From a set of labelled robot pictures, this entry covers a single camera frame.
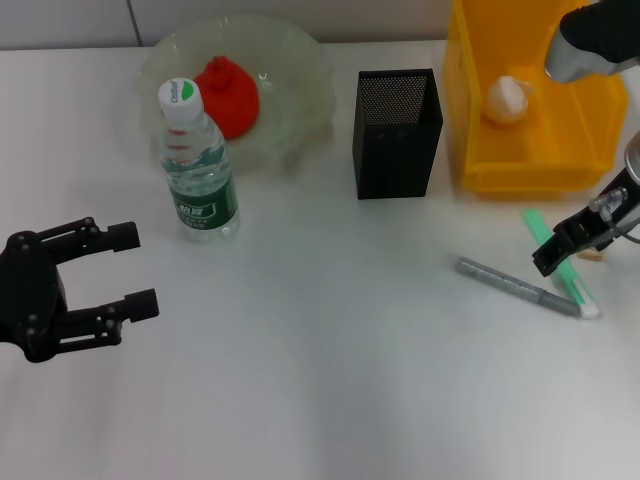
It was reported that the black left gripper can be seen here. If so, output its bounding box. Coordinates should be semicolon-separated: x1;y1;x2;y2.
0;216;162;365

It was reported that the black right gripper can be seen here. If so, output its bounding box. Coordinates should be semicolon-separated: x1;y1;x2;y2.
530;166;640;280

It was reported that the green pen with white cap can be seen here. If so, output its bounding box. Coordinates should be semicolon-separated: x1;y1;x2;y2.
521;208;602;321

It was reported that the clear green-label water bottle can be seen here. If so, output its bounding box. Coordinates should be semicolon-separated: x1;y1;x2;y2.
158;77;242;245

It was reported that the white paper ball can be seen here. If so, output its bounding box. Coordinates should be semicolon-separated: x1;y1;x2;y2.
486;74;537;124

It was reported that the red-orange toy orange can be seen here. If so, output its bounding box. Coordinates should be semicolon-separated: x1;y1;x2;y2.
193;55;262;142

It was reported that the grey marker pen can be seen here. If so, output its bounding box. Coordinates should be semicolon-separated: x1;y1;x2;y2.
453;255;580;318

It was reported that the black mesh pen holder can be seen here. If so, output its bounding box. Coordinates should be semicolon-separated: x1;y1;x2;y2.
351;68;446;201

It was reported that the clear glass fruit plate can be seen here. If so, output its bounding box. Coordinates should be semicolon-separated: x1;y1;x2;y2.
136;14;337;175

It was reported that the yellow plastic bin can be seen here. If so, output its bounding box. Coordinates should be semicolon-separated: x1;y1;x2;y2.
443;0;631;200

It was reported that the right gripper cable with plug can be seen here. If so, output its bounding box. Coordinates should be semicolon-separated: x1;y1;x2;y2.
588;186;640;247

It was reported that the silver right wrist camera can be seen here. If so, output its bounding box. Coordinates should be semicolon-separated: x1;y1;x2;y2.
543;0;640;85

